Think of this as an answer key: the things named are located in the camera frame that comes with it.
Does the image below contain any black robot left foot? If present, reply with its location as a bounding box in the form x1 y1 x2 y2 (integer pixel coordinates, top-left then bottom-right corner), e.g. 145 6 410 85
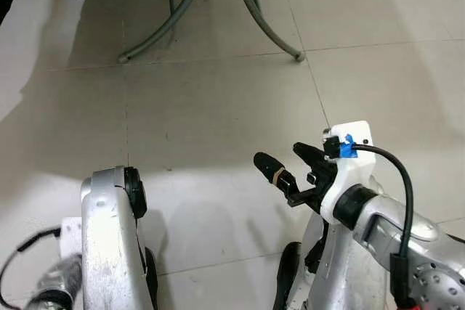
144 246 159 310

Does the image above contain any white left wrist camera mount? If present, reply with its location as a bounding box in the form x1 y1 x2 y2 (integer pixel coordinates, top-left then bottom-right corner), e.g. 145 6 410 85
60 216 84 256

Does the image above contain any grey metal curved table leg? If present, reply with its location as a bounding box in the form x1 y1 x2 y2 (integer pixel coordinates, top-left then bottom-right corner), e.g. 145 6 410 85
229 0 306 62
118 0 217 64

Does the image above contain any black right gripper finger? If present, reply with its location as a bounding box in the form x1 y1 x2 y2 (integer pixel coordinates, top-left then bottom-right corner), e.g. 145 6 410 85
253 152 295 191
293 143 326 174

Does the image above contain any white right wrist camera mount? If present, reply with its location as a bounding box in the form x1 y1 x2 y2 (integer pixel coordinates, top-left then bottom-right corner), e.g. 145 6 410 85
320 121 375 224

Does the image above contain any red cable tag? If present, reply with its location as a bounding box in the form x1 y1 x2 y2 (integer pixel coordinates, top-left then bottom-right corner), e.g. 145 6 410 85
396 297 419 310

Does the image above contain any black robot foot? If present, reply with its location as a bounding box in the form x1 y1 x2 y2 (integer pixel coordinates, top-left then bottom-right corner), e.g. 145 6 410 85
272 241 302 310
144 246 159 310

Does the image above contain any black robot right foot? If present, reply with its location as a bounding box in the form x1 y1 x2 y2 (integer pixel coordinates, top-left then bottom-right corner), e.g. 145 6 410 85
272 241 302 310

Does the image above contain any blue cable connector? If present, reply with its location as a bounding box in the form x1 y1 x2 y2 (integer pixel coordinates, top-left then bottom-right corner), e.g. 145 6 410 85
338 134 358 160

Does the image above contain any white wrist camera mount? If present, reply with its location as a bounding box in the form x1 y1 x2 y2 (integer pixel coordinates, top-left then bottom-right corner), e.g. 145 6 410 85
60 216 84 256
320 121 375 224

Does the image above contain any silver robot right leg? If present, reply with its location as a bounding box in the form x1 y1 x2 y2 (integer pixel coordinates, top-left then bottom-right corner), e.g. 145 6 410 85
291 208 397 310

